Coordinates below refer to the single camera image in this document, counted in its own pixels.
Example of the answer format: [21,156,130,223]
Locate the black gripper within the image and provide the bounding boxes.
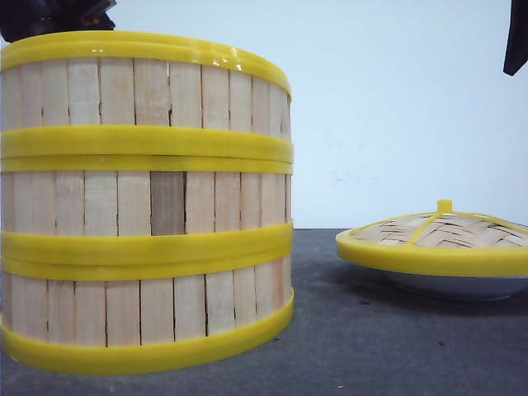
[1,0,115,41]

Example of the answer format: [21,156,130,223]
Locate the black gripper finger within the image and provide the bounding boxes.
[503,0,528,76]

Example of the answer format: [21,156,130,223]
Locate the woven bamboo steamer lid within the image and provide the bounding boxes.
[335,200,527,278]

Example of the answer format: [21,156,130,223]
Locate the white plate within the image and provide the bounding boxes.
[384,271,527,302]

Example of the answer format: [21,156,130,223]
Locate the front bamboo steamer drawer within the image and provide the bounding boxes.
[2,248,294,375]

